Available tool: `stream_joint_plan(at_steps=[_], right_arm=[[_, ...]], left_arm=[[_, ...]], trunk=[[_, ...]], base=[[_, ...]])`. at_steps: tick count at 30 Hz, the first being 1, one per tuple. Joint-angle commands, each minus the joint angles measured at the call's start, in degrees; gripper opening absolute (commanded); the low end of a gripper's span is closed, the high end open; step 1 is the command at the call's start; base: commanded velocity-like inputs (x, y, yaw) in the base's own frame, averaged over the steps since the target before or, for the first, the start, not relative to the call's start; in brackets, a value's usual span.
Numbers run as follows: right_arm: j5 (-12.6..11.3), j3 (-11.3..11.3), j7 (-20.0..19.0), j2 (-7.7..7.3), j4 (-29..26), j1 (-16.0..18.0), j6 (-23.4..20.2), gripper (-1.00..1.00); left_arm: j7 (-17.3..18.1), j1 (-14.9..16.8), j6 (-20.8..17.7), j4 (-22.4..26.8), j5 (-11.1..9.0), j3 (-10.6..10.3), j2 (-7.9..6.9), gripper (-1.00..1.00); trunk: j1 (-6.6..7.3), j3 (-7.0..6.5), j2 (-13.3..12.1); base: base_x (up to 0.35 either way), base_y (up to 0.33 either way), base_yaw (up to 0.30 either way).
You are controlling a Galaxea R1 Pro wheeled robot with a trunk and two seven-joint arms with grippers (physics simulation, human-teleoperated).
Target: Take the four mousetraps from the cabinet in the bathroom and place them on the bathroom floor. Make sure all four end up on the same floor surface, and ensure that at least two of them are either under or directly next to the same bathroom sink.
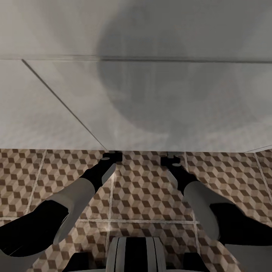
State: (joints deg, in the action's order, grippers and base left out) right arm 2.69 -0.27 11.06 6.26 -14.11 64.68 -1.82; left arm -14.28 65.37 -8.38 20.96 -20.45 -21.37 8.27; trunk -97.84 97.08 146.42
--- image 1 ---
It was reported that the robot trunk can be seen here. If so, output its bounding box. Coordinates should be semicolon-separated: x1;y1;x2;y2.
106;237;166;272

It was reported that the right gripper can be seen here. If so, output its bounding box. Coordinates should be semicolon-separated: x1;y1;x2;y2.
161;157;181;166

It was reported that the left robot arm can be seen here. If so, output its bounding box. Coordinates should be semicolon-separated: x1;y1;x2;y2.
0;150;122;272

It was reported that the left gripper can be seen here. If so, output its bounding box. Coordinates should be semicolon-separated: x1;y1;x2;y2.
103;152;122;162

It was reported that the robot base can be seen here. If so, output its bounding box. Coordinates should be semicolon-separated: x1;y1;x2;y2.
62;253;210;272

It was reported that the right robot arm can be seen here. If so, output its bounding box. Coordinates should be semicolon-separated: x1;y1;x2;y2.
161;151;272;272

